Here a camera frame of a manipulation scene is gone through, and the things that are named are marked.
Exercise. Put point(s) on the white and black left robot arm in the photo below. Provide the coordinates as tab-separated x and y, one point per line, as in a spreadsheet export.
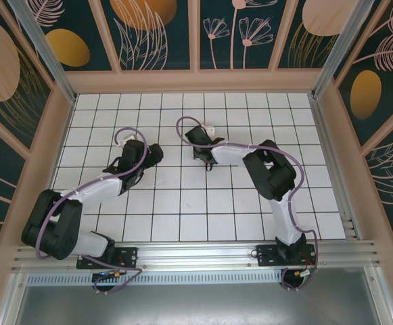
94	194

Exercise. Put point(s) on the aluminium mounting rail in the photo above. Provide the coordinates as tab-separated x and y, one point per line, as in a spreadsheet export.
196	254

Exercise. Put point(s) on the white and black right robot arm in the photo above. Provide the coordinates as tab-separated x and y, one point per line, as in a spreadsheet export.
230	154

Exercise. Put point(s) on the aluminium frame post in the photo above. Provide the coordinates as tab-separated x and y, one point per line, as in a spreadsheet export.
347	44
45	50

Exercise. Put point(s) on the small circuit board with connectors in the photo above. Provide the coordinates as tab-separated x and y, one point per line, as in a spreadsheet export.
110	274
304	273

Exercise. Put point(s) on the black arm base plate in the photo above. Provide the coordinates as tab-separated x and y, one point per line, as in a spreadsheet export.
265	259
130	259

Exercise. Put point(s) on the grey metal panel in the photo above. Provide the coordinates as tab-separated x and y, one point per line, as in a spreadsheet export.
196	304

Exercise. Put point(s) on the aluminium side rail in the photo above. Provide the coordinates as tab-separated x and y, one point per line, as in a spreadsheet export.
330	162

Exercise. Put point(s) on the aluminium frame bar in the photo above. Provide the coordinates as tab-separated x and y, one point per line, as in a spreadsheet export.
380	298
15	298

